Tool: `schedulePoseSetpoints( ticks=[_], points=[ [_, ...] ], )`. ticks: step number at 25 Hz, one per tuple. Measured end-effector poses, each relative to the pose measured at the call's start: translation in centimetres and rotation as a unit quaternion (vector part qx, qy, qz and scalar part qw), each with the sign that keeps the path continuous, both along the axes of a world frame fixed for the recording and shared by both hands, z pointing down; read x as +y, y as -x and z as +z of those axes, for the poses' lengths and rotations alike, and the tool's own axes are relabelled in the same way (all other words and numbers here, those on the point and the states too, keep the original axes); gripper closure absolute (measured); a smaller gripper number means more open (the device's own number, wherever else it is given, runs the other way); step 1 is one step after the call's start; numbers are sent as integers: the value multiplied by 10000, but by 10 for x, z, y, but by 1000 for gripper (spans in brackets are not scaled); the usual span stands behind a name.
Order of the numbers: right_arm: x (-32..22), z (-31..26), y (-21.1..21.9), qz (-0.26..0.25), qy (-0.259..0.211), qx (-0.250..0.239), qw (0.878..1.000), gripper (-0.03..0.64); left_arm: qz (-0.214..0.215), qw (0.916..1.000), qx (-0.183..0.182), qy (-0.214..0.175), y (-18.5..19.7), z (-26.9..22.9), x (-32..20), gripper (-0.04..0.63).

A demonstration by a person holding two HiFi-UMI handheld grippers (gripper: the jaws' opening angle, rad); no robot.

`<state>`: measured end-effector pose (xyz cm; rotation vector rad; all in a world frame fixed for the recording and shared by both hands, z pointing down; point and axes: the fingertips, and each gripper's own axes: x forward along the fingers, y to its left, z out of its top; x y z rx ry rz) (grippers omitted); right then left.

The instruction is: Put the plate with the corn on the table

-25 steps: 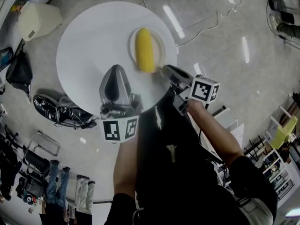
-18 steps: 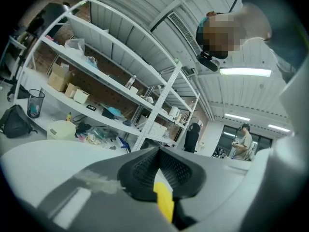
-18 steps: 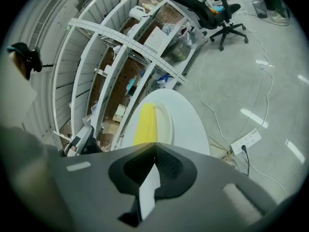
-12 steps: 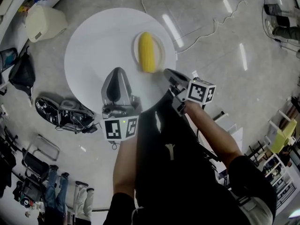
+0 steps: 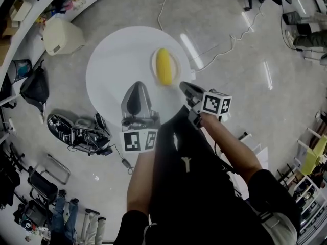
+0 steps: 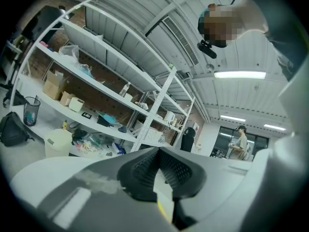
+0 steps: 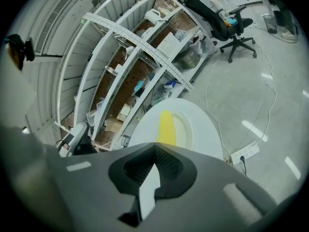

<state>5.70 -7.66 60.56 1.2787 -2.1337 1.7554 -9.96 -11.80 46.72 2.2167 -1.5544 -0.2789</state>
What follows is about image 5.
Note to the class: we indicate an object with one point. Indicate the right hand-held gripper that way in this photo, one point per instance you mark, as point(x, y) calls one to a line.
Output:
point(215, 103)

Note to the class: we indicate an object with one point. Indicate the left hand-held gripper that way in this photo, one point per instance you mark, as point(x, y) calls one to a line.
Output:
point(138, 139)

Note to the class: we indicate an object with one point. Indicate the white round plate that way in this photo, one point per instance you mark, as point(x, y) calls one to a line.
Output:
point(176, 65)

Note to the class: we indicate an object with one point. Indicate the yellow item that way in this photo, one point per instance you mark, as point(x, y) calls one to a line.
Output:
point(163, 65)

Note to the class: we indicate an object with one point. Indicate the person's right forearm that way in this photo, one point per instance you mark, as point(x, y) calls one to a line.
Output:
point(230, 147)

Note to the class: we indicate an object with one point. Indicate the person's left forearm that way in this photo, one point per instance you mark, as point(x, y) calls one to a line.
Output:
point(140, 182)

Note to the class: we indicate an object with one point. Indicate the white round table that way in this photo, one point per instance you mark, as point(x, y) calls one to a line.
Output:
point(115, 60)

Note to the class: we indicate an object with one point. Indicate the black power adapter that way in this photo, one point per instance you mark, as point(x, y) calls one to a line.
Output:
point(126, 162)

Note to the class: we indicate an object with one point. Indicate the white folded panels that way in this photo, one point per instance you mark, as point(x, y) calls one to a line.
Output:
point(255, 149)

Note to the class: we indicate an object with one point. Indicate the beige lidded trash bin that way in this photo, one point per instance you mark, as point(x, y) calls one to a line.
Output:
point(64, 36)

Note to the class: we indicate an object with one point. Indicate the person's black clothing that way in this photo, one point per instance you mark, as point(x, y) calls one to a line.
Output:
point(191, 200)

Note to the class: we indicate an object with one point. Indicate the black backpack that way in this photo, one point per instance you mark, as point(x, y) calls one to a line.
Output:
point(35, 88)

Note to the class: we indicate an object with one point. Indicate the white metal shelf rack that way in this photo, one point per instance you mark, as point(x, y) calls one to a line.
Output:
point(97, 0)

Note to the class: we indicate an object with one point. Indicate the dark grey floor box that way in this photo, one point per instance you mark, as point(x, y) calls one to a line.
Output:
point(291, 18)

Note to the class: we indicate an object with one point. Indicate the black utility cart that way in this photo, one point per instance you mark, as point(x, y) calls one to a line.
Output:
point(41, 187)

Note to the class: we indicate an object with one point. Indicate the small yellow bottle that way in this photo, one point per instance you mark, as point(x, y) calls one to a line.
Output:
point(39, 20)

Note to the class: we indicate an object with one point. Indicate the yellow-green chair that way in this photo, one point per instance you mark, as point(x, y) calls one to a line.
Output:
point(313, 157)

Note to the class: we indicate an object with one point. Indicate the large cardboard box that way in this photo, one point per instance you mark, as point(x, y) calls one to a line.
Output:
point(5, 52)

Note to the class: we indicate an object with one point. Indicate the small white box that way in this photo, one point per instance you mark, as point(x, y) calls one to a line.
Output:
point(21, 9)

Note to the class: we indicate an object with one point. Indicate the small cardboard box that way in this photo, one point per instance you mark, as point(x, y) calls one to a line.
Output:
point(7, 28)

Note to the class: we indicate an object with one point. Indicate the white storage rack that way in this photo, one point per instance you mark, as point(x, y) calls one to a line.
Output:
point(309, 205)

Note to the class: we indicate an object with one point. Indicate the chrome tube stool frame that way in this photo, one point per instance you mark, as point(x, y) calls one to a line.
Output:
point(58, 168)

